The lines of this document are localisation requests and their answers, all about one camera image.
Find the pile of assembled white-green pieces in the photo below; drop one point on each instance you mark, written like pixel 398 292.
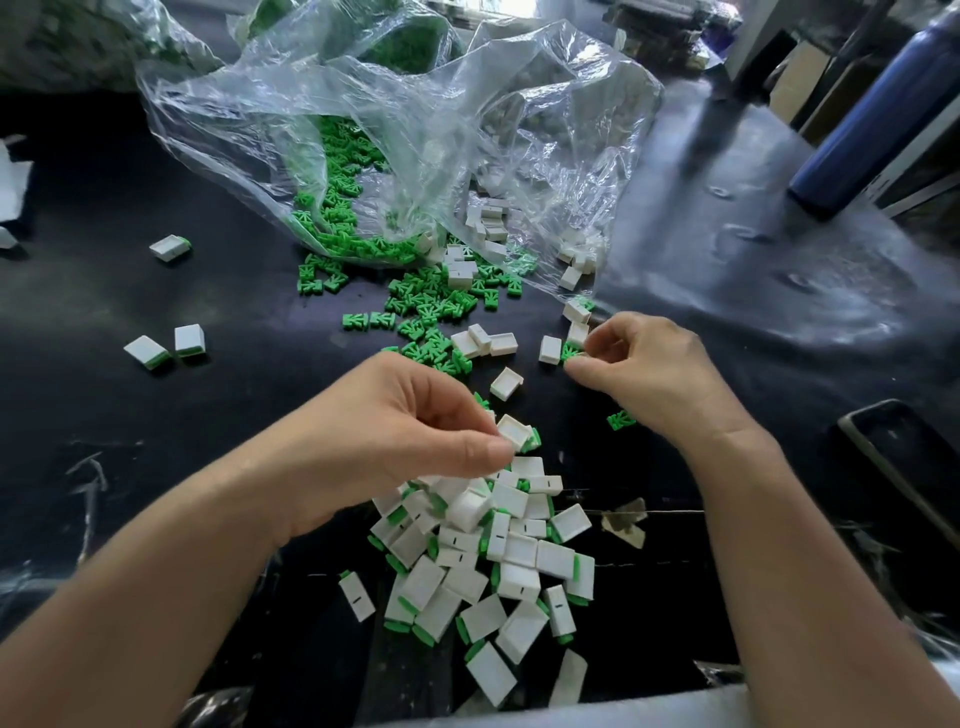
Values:
pixel 480 563

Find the clear plastic bag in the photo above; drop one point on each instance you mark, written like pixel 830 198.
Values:
pixel 563 113

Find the large bag of assembled pieces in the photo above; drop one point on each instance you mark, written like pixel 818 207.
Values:
pixel 90 38

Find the assembled white-green part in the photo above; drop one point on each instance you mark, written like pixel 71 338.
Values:
pixel 191 341
pixel 170 248
pixel 6 237
pixel 147 351
pixel 357 596

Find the person's left hand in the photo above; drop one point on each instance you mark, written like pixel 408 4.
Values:
pixel 383 443

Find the heap of white caps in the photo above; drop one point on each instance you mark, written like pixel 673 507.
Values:
pixel 495 342

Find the brown cardboard box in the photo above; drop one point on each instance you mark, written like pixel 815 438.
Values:
pixel 798 75

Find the person's left forearm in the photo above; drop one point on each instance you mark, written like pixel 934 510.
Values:
pixel 135 615

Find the plastic bag full of green pieces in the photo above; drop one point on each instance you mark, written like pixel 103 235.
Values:
pixel 405 33

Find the white metal frame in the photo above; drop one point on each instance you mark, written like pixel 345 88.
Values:
pixel 758 23

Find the blue cylinder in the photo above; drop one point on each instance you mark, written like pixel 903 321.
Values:
pixel 878 120

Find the empty white shell right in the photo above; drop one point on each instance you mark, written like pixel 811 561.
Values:
pixel 624 524

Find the person's right hand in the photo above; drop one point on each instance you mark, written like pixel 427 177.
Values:
pixel 660 375

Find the black smartphone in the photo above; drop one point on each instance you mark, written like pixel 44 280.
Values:
pixel 903 468

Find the white paper sheet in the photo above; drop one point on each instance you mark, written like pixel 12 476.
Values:
pixel 11 183

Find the pile of green clips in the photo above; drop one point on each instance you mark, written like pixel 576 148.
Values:
pixel 345 210

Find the person's right forearm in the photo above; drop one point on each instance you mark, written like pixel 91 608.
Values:
pixel 833 593

